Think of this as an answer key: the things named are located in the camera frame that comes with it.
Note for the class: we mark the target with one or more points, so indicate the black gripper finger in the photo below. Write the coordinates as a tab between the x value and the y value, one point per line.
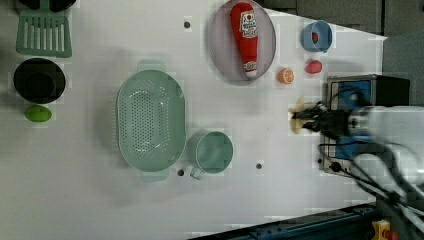
308	111
313	127

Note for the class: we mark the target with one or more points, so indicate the red strawberry toy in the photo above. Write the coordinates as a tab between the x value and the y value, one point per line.
314	67

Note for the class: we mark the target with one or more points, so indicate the green mug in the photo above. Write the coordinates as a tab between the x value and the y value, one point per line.
209	152

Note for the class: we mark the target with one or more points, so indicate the green lime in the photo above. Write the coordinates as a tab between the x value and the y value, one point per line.
37	113

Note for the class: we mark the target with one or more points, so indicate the blue metal frame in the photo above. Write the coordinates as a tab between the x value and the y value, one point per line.
350	223

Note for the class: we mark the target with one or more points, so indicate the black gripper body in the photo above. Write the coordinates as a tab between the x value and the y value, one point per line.
333	123

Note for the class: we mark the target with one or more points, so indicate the black cup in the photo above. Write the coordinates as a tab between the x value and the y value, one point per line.
39	80

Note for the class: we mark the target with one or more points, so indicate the grey round plate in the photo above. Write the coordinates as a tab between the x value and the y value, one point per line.
224	49

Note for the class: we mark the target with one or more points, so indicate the orange half slice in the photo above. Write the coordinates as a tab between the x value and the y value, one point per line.
286	76

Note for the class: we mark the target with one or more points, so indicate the red fruit in bowl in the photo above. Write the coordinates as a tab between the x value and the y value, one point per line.
315	37

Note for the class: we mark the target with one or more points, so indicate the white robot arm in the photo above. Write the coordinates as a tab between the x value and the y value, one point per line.
396	132

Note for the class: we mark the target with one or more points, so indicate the green oval colander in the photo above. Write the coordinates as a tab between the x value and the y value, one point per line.
150	120

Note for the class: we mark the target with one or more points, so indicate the blue bowl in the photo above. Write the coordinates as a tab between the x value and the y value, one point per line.
323	29

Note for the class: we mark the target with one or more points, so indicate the yellow red emergency button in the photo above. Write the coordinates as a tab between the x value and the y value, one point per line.
383	231

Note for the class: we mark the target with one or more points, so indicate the red ketchup bottle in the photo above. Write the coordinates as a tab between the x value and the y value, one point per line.
245	32

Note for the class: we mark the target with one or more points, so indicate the green slotted spatula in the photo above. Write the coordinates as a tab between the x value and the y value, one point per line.
43	28

